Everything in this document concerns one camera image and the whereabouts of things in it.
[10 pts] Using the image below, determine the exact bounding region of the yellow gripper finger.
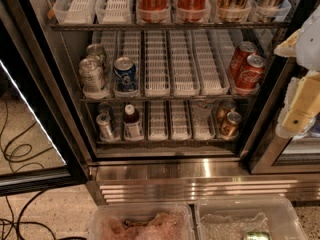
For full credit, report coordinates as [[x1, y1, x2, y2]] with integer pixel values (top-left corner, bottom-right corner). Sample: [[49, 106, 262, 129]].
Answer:
[[274, 29, 300, 58], [281, 71, 320, 134]]

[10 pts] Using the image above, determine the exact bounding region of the silver redbull can front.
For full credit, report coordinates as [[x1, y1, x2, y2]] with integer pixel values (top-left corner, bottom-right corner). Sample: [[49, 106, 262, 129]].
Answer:
[[96, 113, 115, 140]]

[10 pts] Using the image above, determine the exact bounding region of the silver redbull can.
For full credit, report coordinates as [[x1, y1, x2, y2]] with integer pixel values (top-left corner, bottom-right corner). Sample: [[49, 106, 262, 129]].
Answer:
[[97, 102, 115, 120], [96, 113, 115, 140]]

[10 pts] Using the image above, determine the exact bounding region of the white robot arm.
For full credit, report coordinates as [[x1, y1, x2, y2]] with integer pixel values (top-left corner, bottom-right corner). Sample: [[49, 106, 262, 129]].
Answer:
[[274, 6, 320, 138]]

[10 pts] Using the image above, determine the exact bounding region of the red coke can rear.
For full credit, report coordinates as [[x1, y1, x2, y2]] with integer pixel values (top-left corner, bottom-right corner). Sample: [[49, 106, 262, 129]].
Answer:
[[229, 41, 257, 79]]

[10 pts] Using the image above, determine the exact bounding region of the red coke can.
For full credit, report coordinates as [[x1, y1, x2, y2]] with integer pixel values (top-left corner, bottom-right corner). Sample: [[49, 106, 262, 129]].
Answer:
[[229, 41, 257, 79], [235, 54, 265, 89]]

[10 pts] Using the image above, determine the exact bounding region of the red coke can front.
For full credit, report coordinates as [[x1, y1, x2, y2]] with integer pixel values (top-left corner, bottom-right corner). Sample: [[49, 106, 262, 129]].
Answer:
[[235, 54, 265, 89]]

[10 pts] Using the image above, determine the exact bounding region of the gold can front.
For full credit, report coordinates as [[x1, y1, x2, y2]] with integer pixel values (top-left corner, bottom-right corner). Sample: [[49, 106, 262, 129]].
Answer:
[[220, 111, 242, 137]]

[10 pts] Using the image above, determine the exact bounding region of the gold can rear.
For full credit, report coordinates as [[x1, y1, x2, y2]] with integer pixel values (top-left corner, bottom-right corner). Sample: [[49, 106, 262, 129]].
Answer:
[[216, 99, 236, 122]]

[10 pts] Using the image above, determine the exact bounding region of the green can in bin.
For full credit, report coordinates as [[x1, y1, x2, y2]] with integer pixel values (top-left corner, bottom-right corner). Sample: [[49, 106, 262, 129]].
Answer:
[[243, 231, 271, 240]]

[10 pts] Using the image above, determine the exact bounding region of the blue pepsi can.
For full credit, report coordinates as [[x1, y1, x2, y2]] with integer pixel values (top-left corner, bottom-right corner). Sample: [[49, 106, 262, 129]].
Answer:
[[113, 57, 137, 92]]

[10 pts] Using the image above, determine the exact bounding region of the steel fridge base grille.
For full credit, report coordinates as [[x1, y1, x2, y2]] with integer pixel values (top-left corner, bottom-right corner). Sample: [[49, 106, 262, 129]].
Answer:
[[86, 159, 320, 205]]

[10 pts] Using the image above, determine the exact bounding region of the white can rear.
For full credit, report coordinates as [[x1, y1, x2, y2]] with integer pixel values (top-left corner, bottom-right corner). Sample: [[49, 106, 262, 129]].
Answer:
[[86, 43, 108, 70]]

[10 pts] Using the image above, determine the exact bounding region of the white can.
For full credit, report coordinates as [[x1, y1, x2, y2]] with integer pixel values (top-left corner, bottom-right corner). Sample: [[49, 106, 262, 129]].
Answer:
[[86, 43, 108, 70], [79, 58, 106, 93]]

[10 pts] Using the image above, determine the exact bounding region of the silver redbull can rear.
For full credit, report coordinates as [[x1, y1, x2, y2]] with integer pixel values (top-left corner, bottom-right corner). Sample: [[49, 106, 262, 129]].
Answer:
[[97, 102, 115, 120]]

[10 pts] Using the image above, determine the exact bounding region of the white can front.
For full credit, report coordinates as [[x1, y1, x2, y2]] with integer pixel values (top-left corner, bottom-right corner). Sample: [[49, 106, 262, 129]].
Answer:
[[79, 58, 106, 93]]

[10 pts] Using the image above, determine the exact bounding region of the open fridge glass door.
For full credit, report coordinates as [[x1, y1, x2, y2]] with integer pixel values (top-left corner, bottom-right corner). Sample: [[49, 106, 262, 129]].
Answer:
[[0, 0, 88, 196]]

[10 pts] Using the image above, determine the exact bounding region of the right clear plastic bin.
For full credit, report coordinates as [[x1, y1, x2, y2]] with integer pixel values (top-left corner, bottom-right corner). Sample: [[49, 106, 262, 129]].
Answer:
[[194, 196, 308, 240]]

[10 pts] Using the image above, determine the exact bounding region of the clear plastic bin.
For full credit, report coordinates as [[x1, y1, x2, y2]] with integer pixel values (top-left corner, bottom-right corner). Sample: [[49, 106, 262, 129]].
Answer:
[[87, 203, 195, 240], [194, 196, 308, 240]]

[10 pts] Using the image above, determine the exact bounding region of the brown bottle white cap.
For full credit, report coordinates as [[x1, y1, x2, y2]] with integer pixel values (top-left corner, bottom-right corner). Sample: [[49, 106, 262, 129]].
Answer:
[[123, 104, 142, 138]]

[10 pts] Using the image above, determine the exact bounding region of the left clear plastic bin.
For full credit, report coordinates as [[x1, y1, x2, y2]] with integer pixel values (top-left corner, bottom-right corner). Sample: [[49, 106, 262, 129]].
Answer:
[[87, 203, 195, 240]]

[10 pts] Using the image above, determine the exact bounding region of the black floor cable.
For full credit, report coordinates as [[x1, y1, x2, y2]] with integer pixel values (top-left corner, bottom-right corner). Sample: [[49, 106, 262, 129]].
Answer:
[[0, 188, 88, 240]]

